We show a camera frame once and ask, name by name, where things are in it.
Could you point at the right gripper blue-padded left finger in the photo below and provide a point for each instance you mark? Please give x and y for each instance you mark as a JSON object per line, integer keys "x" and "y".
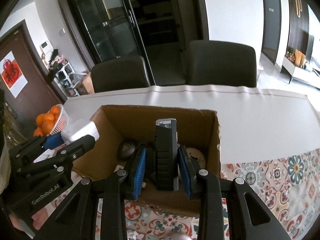
{"x": 119, "y": 186}

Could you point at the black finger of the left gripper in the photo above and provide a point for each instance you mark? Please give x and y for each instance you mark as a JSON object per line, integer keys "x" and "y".
{"x": 67, "y": 154}

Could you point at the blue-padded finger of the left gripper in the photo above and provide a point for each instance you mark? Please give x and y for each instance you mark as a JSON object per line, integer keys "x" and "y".
{"x": 26, "y": 152}

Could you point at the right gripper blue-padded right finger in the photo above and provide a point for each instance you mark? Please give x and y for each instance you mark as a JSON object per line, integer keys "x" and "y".
{"x": 200, "y": 184}

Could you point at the pink round deer toy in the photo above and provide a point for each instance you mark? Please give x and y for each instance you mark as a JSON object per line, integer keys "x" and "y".
{"x": 197, "y": 156}

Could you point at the black rectangular device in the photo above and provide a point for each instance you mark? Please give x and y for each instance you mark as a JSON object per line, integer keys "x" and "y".
{"x": 166, "y": 166}

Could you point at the dark grey oval mouse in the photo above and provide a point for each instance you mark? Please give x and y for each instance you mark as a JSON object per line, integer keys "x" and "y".
{"x": 125, "y": 150}

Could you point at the person's left hand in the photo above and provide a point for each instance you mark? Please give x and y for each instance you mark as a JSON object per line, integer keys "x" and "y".
{"x": 38, "y": 219}

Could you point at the white plastic container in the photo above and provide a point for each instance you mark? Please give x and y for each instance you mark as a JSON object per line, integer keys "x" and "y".
{"x": 71, "y": 133}

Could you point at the white basket of oranges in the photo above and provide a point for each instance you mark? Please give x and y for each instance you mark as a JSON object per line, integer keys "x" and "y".
{"x": 52, "y": 122}

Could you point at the brown door with red poster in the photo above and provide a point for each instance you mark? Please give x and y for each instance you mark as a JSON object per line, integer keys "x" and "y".
{"x": 27, "y": 92}

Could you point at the white shelf with clutter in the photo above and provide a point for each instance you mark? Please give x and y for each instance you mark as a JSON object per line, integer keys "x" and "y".
{"x": 62, "y": 73}

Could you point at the patterned tile table mat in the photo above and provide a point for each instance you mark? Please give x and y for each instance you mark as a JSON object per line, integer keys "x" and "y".
{"x": 288, "y": 186}

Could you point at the dark chair left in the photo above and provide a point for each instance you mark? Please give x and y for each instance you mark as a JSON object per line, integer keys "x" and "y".
{"x": 128, "y": 72}

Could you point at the dark chair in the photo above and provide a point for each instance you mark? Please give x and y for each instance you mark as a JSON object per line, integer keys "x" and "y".
{"x": 128, "y": 72}
{"x": 221, "y": 63}

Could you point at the dark chair right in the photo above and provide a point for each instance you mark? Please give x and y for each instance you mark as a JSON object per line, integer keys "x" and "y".
{"x": 221, "y": 63}

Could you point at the dark glass cabinet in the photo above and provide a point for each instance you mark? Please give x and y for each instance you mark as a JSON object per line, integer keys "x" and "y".
{"x": 160, "y": 31}

